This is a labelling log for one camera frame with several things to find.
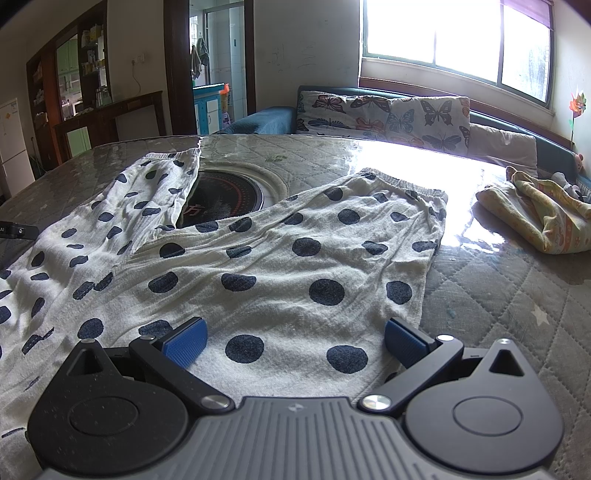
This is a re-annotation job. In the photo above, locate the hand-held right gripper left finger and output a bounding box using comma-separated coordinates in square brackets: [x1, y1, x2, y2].
[62, 318, 236, 415]

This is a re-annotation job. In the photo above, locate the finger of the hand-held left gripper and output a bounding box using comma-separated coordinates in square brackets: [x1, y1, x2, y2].
[0, 223, 38, 239]

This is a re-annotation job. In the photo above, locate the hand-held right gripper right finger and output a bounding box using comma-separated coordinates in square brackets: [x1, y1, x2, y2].
[358, 318, 539, 412]

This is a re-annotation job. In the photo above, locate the white towel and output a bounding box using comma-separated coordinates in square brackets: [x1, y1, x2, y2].
[0, 148, 448, 468]

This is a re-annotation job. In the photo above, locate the white refrigerator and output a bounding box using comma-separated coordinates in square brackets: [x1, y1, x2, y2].
[0, 97, 36, 199]

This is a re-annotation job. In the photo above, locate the grey quilted star table cover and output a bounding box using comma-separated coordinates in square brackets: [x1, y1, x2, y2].
[0, 133, 591, 480]

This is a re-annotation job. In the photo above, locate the dark wooden shelf cabinet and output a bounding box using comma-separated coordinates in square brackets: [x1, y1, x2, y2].
[25, 0, 112, 171]

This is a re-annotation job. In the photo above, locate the round black induction cooker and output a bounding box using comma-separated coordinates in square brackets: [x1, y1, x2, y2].
[178, 162, 288, 232]

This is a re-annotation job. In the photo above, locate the yellow patterned folded cloth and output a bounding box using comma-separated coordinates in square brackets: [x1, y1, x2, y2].
[475, 166, 591, 254]

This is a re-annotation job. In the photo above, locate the beige cushion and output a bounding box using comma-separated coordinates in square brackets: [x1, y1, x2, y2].
[466, 122, 539, 178]

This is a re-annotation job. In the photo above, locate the blue and white cabinet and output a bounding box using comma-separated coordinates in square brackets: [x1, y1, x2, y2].
[193, 83, 232, 136]

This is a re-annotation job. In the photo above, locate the grey plush toy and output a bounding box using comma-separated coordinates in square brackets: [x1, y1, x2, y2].
[551, 171, 583, 198]

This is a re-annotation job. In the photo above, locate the butterfly print cushion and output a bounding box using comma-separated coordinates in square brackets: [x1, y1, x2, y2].
[295, 90, 472, 153]

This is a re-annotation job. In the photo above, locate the blue sofa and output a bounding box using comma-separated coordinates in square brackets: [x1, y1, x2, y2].
[217, 85, 591, 185]

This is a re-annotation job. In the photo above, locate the hanging towel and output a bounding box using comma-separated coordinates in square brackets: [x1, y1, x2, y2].
[190, 37, 210, 79]

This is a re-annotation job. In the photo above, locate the colourful pinwheel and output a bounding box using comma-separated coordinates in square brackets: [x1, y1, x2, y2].
[566, 92, 587, 149]

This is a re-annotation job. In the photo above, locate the window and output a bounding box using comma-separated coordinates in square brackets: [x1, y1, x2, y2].
[360, 0, 555, 112]

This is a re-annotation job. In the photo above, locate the purple window blind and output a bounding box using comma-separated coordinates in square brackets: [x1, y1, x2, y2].
[503, 0, 555, 29]

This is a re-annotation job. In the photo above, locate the dark wooden door frame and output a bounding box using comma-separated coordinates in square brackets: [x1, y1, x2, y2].
[164, 0, 257, 137]

